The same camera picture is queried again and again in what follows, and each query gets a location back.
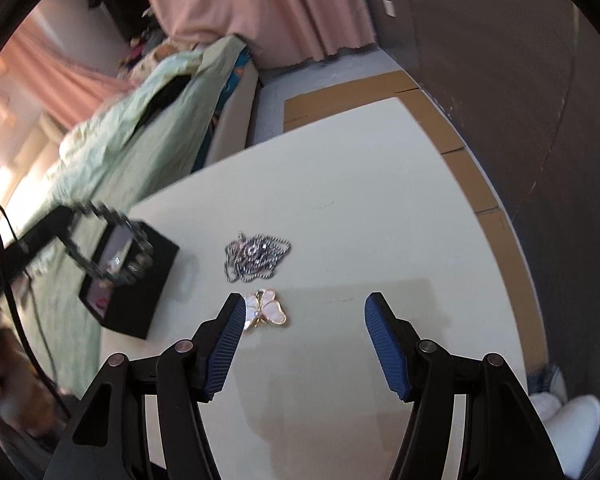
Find dark wood wardrobe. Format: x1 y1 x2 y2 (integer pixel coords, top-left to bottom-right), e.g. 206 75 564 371
355 0 600 411

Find bed with green sheet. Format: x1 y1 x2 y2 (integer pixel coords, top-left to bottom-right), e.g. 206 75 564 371
5 35 261 376

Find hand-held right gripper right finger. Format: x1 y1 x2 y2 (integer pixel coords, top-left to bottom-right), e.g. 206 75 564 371
364 291 566 480

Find hanging dark clothes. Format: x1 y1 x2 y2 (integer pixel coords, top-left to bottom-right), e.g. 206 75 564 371
87 0 146 41

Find silver chain necklace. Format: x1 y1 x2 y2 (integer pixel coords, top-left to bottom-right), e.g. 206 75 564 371
223 231 292 282

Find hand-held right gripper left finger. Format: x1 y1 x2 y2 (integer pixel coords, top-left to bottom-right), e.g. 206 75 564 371
42 292 247 480

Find light green duvet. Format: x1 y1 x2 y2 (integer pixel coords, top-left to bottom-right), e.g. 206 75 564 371
45 35 248 211

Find white butterfly brooch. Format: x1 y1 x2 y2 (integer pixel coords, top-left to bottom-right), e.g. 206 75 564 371
242 288 290 332

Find dark bead bracelet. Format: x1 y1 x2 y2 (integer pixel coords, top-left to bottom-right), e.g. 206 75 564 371
65 200 156 286

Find white slipper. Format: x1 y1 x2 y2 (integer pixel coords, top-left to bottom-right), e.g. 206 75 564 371
530 394 600 478

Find white table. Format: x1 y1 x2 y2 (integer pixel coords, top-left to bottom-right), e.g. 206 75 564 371
284 71 556 376

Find black garment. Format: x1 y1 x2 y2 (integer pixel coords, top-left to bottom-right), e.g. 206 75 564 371
137 72 193 128

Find black cable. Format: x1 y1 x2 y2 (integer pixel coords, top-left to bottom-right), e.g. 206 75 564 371
0 202 76 421

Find blue cartoon printed sheet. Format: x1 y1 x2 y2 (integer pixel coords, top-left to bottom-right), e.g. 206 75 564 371
192 50 253 173

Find black jewelry box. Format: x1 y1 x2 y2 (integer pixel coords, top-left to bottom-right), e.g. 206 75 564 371
78 220 181 339

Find person's left hand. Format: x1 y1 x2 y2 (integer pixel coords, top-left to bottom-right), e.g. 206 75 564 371
0 330 56 436

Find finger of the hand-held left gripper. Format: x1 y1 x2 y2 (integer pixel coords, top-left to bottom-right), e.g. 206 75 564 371
0 205 78 306

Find cartoon printed pillow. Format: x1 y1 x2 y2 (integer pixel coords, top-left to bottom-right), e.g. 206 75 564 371
140 40 181 68

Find pink curtain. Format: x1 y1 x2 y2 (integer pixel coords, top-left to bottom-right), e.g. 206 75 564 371
0 20 136 131
130 0 378 66

